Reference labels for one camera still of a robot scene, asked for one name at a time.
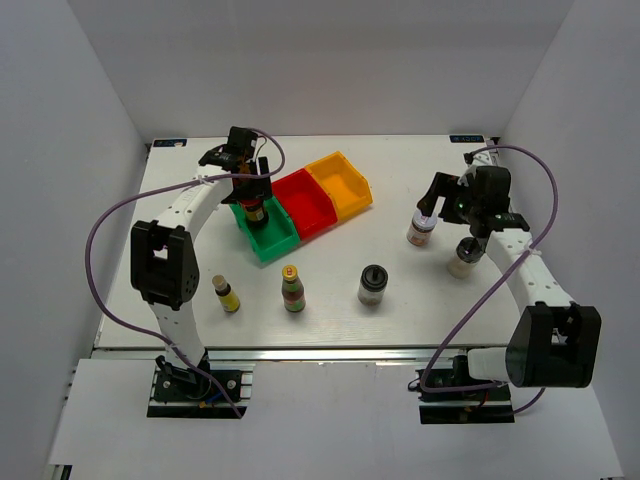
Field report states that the red cap dark sauce jar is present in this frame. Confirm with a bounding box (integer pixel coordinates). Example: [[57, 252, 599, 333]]
[[239, 198, 269, 229]]

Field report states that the yellow cap sauce bottle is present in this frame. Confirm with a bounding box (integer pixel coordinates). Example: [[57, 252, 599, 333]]
[[281, 265, 306, 313]]

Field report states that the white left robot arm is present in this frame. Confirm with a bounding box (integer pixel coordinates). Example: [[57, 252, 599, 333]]
[[130, 127, 271, 399]]

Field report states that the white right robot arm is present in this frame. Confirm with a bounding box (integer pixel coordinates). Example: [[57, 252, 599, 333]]
[[417, 166, 602, 399]]

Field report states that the red plastic bin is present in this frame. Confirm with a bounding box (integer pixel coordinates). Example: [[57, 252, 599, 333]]
[[272, 169, 338, 241]]

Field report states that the black lid white powder jar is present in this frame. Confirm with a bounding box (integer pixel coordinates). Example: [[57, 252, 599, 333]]
[[447, 237, 484, 279]]

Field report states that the green plastic bin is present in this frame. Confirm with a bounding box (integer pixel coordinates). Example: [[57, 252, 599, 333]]
[[230, 197, 300, 263]]

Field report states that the left blue corner label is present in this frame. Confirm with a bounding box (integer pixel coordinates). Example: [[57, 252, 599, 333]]
[[152, 138, 187, 148]]

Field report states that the blue corner label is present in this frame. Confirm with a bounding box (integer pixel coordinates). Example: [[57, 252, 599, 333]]
[[449, 134, 485, 143], [152, 138, 187, 148]]

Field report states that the right blue corner label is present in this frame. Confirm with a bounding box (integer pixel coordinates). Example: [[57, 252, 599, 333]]
[[449, 134, 485, 143]]

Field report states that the yellow plastic bin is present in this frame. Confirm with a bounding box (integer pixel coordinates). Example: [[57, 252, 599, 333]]
[[304, 151, 373, 223]]

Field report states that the black lid spice jar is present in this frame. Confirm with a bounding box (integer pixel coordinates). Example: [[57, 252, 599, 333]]
[[357, 264, 388, 306]]

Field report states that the small yellow label bottle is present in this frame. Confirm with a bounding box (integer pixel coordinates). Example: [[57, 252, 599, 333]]
[[212, 275, 241, 313]]

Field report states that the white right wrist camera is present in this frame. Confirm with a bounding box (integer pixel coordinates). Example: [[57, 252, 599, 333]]
[[457, 151, 495, 186]]

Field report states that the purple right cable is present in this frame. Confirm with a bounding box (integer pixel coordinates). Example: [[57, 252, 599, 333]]
[[418, 144, 559, 416]]

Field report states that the aluminium front rail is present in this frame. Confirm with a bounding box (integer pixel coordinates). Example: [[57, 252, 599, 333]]
[[94, 344, 501, 365]]

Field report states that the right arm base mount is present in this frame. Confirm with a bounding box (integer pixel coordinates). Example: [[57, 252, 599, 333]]
[[407, 369, 515, 425]]

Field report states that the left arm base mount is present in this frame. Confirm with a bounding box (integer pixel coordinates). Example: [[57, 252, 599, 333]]
[[146, 355, 253, 420]]

